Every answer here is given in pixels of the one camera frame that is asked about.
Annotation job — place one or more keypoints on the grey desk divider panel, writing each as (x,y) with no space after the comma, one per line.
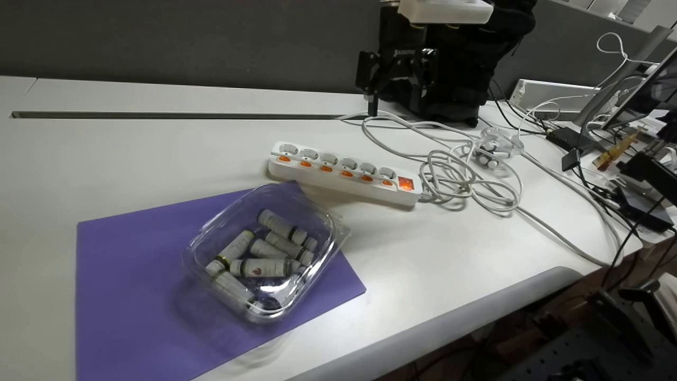
(242,43)

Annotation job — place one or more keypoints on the small clear plastic cup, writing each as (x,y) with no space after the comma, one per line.
(494,147)

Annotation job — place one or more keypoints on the white box on desk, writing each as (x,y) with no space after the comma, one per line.
(550,98)

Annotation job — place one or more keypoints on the black device at desk edge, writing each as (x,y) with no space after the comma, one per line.
(645,184)

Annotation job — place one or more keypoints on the purple mat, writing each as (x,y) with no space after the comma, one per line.
(142,316)

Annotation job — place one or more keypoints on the clear plastic tray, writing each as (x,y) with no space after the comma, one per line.
(326,236)

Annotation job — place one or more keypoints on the white six-socket power strip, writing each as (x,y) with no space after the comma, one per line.
(342,173)

